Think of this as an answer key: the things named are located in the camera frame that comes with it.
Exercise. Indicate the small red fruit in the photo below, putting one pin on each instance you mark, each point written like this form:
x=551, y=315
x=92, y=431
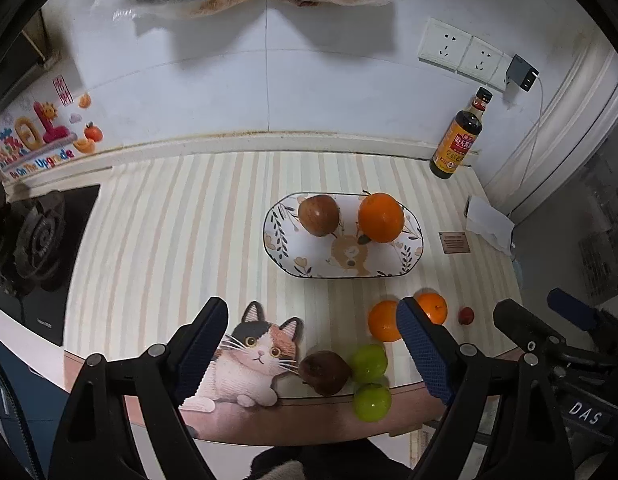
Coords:
x=465, y=315

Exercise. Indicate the white tissue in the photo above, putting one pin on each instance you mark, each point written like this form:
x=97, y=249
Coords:
x=489, y=225

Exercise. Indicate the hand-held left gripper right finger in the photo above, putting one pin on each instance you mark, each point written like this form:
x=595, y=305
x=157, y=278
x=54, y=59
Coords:
x=424, y=350

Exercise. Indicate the person's dark pants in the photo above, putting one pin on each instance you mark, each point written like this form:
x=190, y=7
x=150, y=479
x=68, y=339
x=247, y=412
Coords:
x=349, y=460

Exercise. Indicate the blue cabinet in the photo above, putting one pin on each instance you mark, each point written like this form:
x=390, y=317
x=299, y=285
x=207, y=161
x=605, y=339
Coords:
x=34, y=400

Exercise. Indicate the black plug charger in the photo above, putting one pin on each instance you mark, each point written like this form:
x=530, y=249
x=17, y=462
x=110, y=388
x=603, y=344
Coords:
x=521, y=74

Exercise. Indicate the dark soy sauce bottle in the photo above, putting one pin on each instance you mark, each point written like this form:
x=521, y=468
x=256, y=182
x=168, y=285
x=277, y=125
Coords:
x=456, y=145

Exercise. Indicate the oval floral patterned plate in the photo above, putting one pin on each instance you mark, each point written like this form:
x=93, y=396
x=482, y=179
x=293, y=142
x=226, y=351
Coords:
x=309, y=255

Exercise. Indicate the white wall socket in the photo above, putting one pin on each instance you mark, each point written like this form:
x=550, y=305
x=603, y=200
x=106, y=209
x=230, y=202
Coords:
x=481, y=60
x=444, y=44

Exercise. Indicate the striped cat print mat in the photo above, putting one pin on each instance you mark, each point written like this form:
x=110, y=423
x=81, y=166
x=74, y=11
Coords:
x=189, y=235

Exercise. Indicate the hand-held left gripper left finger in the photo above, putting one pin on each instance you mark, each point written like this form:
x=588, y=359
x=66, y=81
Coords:
x=204, y=350

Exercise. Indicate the small brown square coaster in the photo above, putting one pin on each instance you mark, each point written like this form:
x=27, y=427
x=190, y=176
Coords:
x=454, y=241

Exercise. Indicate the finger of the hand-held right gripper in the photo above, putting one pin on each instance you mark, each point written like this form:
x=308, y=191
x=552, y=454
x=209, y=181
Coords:
x=521, y=325
x=571, y=305

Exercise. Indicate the colourful wall sticker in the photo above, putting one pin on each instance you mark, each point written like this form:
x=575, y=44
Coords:
x=44, y=135

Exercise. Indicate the dark red apple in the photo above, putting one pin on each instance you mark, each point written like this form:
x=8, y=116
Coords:
x=325, y=372

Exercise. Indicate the orange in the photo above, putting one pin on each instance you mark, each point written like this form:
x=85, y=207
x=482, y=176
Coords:
x=381, y=217
x=384, y=321
x=433, y=307

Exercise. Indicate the black gas stove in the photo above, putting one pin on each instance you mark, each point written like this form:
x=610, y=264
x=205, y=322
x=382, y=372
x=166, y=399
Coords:
x=39, y=240

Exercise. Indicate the green apple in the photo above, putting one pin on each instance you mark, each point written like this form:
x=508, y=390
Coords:
x=369, y=362
x=371, y=402

